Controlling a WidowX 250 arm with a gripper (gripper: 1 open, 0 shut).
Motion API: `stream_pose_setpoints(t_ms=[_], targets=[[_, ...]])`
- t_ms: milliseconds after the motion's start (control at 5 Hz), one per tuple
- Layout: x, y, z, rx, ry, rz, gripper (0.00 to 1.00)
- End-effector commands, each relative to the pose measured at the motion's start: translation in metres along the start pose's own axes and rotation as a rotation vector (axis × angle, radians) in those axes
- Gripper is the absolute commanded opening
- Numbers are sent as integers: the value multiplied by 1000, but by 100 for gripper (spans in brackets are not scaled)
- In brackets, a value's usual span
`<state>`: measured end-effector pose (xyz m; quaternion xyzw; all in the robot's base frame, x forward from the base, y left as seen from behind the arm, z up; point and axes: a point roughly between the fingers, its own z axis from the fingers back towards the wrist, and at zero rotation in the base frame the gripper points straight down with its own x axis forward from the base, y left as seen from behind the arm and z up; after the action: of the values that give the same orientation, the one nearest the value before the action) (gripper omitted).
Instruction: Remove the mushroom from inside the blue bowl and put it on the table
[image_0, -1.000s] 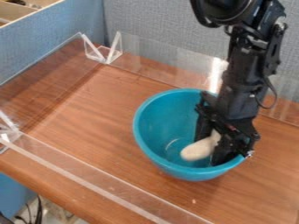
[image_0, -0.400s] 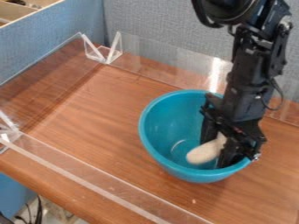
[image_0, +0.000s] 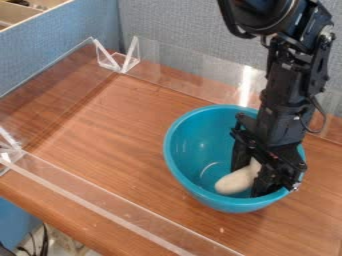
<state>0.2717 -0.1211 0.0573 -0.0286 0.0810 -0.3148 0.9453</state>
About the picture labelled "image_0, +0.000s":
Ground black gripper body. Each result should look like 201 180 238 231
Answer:
231 104 307 173

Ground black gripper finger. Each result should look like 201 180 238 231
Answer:
250 159 303 197
231 139 259 172

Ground white brown toy mushroom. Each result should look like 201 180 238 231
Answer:
214 159 261 195

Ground blue plastic bowl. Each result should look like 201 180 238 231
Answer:
163 105 306 213

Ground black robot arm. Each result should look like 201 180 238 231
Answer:
215 0 335 197

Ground clear acrylic back barrier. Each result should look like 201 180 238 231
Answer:
128 36 342 145

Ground clear acrylic barrier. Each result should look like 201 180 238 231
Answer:
128 36 342 145
0 126 243 256
0 38 111 148

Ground clear acrylic front barrier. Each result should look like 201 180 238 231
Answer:
0 126 243 256

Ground clear acrylic left barrier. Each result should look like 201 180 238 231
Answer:
0 38 111 148

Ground wooden shelf box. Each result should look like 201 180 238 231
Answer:
0 0 74 32

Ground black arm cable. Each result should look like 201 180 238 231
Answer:
298 96 329 135

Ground clear acrylic corner bracket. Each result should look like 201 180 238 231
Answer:
92 37 140 74

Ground black cables below table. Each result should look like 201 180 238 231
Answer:
0 223 51 256

